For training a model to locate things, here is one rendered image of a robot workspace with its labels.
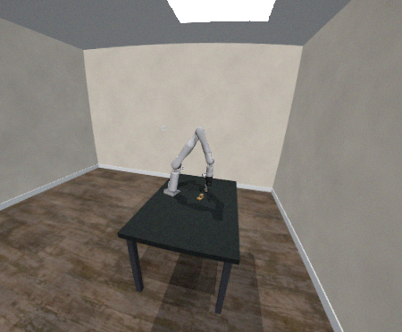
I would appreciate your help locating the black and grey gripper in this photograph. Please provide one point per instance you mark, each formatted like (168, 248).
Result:
(208, 177)

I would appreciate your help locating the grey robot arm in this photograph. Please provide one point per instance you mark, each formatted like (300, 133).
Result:
(185, 151)

